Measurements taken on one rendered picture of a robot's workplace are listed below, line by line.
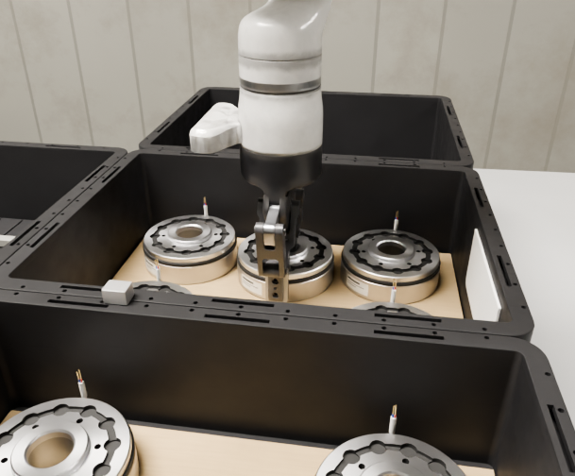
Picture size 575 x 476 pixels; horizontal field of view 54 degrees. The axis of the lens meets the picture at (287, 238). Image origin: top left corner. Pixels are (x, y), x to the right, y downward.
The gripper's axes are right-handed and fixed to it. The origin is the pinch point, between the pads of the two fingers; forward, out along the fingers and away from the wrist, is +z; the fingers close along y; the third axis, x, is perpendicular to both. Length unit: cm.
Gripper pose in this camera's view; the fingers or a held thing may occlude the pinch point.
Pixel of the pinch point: (281, 272)
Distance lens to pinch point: 57.8
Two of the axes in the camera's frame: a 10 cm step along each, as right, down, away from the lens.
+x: -9.9, -0.7, 1.4
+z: 0.0, 8.7, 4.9
